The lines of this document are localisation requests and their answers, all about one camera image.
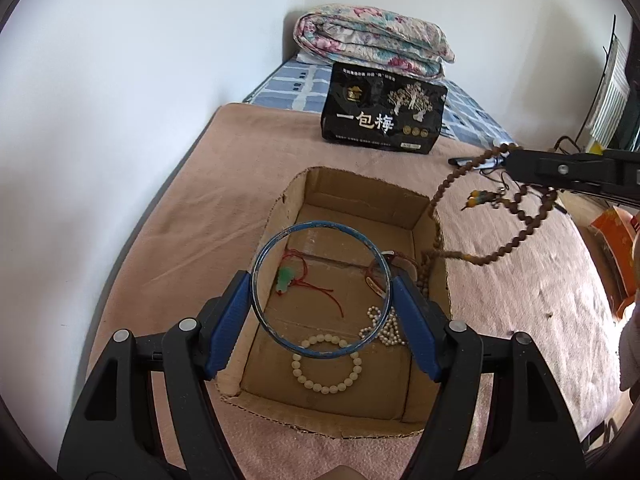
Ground cream bead bracelet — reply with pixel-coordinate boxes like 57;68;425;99
291;333;362;393

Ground pink fleece blanket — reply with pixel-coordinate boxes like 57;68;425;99
87;102;631;480

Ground brown wooden bead necklace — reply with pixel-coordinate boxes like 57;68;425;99
417;142;560;301

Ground black printed gift box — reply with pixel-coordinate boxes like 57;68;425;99
321;61;448;155

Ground white pearl necklace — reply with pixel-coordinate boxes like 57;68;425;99
359;305;407;347

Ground black clothes rack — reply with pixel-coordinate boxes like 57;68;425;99
555;15;640;156

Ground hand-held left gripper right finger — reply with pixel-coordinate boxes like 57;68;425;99
392;272;587;480

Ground blue bangle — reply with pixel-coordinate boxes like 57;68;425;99
251;220;391;361

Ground jade pendant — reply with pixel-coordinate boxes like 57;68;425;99
275;252;346;318

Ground folded floral quilt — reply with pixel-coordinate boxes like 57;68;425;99
292;4;456;80

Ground striped hanging towel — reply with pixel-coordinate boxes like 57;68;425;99
587;37;631;146

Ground blue checked bed sheet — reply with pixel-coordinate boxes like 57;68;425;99
242;57;516;147

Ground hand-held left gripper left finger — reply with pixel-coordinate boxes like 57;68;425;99
56;270;253;480

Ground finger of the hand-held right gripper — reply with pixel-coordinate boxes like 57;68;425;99
554;182;640;208
504;148;640;186

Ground cardboard box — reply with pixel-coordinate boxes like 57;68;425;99
215;166;452;438

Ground dark hanging clothes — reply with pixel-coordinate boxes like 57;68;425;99
617;110;640;151

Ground red strap wristwatch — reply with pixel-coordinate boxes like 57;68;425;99
365;251;418;293

